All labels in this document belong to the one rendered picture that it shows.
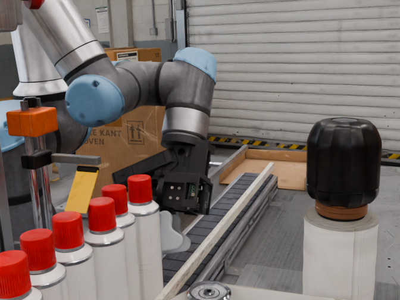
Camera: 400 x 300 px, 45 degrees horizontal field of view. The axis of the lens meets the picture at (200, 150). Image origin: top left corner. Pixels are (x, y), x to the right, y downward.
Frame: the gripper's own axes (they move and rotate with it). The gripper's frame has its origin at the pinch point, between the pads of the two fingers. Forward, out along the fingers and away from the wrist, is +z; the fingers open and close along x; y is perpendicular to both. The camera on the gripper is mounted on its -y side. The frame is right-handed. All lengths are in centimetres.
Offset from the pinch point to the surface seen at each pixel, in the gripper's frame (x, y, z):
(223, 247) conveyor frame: 19.9, 5.5, -4.9
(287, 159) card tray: 92, 3, -42
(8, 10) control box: -40.9, 1.0, -19.0
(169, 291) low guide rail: -2.2, 4.8, 3.7
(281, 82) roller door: 384, -64, -200
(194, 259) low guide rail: 6.7, 4.6, -1.6
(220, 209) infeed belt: 35.9, -1.2, -14.4
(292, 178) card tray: 76, 8, -32
